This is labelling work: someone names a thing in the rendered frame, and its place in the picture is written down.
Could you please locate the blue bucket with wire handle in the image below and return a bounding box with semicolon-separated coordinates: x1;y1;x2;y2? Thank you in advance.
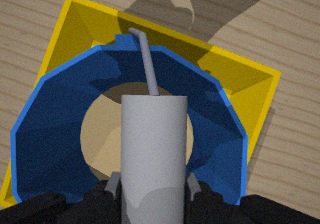
10;27;248;224

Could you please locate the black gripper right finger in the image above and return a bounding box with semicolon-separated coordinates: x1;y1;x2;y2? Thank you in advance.
183;173;320;224

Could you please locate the yellow square tray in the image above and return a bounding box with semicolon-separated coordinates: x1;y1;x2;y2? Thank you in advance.
33;0;281;165

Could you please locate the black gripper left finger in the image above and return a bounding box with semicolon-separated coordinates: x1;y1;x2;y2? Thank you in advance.
0;172;122;224

